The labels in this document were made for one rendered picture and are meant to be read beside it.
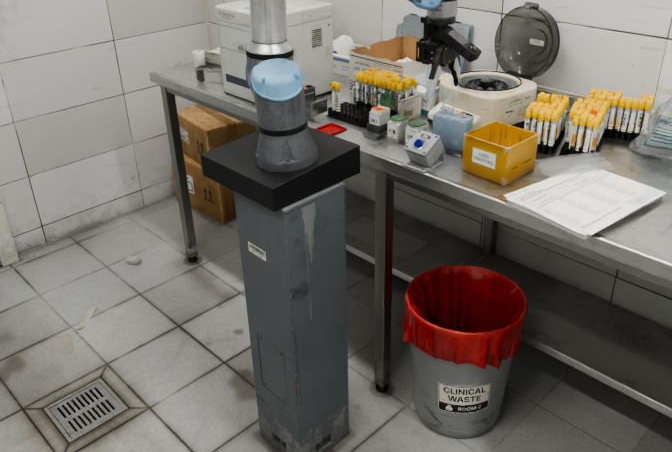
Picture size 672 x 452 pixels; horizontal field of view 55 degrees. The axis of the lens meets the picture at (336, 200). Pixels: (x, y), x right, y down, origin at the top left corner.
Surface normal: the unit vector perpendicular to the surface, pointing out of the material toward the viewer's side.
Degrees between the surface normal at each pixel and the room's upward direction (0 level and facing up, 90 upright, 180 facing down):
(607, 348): 0
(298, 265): 90
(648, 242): 0
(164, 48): 90
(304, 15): 89
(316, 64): 90
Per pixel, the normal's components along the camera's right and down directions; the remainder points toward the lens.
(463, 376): -0.16, 0.51
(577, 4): -0.72, 0.34
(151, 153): 0.70, 0.32
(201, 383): -0.02, -0.88
